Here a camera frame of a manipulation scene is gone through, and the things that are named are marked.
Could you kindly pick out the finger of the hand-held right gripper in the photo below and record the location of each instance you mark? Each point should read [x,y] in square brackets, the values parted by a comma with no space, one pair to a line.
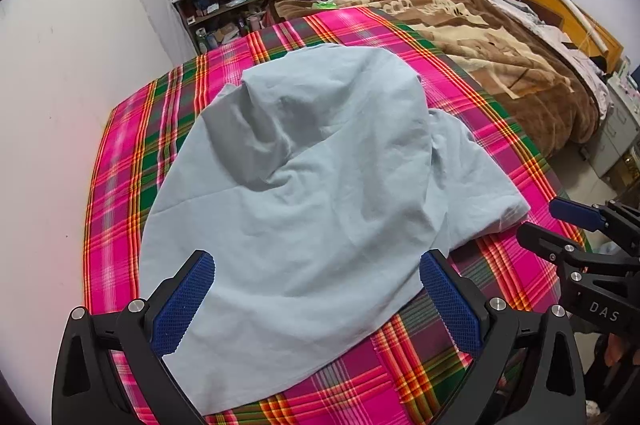
[545,241]
[575,212]

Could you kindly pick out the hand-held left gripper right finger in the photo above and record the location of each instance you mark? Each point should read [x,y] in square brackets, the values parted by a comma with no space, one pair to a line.
[452,305]

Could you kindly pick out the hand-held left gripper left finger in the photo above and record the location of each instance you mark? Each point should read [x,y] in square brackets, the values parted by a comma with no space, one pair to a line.
[182,305]

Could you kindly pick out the light blue t-shirt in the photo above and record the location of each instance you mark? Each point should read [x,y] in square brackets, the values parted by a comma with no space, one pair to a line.
[310,205]

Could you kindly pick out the grey filing cabinet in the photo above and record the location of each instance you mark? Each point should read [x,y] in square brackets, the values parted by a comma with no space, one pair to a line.
[617,125]

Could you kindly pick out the pink plaid bed sheet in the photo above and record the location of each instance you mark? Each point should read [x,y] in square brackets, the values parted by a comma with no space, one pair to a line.
[130,165]

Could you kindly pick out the brown patterned blanket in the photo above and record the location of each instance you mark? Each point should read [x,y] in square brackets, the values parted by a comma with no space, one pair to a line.
[500,55]

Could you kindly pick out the wooden headboard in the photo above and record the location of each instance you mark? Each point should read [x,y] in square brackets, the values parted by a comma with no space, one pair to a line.
[600,30]

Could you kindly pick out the cluttered shelf unit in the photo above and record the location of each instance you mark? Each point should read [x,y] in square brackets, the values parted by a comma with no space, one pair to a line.
[220,0]

